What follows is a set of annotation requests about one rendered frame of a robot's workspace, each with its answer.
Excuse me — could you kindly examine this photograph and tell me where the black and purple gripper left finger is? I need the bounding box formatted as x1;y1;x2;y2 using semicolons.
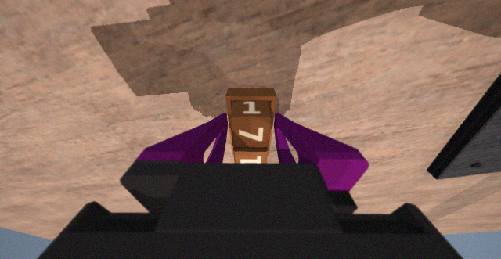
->
134;113;228;163

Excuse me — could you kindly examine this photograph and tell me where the brown wooden tray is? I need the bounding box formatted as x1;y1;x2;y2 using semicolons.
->
225;88;276;155

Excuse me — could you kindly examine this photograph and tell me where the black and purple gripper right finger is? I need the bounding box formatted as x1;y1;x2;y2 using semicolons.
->
274;113;369;192

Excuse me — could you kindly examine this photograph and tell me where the brown number cube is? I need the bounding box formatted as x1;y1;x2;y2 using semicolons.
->
233;147;269;163
230;100;272;147

